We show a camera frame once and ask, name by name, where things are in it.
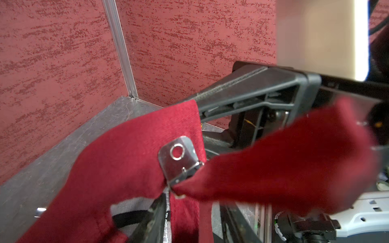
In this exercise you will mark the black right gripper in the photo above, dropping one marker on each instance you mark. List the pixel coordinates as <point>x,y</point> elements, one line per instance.
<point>263,99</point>

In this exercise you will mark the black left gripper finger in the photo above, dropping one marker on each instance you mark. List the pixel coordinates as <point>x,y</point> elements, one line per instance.
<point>151,228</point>

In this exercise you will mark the dark red baseball cap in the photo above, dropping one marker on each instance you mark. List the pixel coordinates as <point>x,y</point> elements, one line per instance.
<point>322,162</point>

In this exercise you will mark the pink baseball cap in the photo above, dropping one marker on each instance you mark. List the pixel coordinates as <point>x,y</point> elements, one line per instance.
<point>39,212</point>

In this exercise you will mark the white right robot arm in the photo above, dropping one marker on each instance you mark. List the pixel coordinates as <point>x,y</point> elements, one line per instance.
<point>369,214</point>

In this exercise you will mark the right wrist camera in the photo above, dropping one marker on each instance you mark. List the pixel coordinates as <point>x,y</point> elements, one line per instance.
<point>326,37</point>

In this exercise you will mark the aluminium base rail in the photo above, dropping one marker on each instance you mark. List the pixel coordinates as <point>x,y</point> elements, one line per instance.
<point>242,223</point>

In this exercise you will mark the right rear aluminium corner post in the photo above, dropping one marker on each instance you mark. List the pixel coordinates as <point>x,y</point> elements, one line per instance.
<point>114,22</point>

